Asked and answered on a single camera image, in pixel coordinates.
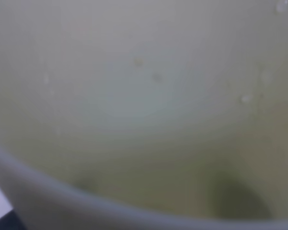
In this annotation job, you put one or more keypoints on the pale green plastic cup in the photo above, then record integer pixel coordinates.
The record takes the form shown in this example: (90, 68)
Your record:
(145, 114)

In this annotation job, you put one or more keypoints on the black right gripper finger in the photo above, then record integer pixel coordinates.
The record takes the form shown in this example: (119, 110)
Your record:
(11, 222)

